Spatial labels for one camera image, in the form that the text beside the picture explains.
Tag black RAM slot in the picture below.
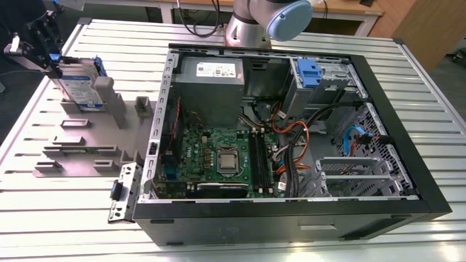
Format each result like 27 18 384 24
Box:
249 127 264 193

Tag yellow black supply wires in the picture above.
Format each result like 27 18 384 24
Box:
238 113 266 129

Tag silver CPU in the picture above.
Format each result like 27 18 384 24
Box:
218 153 238 169

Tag grey parts rack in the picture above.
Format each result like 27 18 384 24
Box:
33 76 162 178

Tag black graphics card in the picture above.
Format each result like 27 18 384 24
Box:
186 181 252 199

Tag grey panel wires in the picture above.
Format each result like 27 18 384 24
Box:
273 144 293 162

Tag wooden desk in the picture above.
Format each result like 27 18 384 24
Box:
174 0 388 38

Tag blue drive cage latch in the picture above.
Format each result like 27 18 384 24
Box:
297 58 325 88

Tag hard disk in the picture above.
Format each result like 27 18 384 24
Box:
50 53 109 112

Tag orange yellow power wires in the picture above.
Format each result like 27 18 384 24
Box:
272 100 313 175

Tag black open PC case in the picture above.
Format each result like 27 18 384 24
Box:
107 42 453 246

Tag CPU socket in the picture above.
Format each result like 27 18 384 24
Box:
214 146 245 177

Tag metal disk bay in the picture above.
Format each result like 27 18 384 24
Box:
316 157 420 198

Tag wooden cabinet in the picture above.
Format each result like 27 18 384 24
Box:
368 0 466 72

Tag green motherboard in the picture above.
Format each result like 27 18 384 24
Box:
153 127 292 199

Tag metal rear slot bracket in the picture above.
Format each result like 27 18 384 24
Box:
107 162 144 224

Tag metal optical drive cage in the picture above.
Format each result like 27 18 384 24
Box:
284 56 368 121

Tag blue SATA wire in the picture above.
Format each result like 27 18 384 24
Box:
342 124 366 158

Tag black cable bundle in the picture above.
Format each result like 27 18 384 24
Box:
284 100 365 198

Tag disk power wire black plug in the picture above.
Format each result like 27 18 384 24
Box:
356 133 393 146

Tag grey power supply unit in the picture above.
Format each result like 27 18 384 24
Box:
173 56 246 129

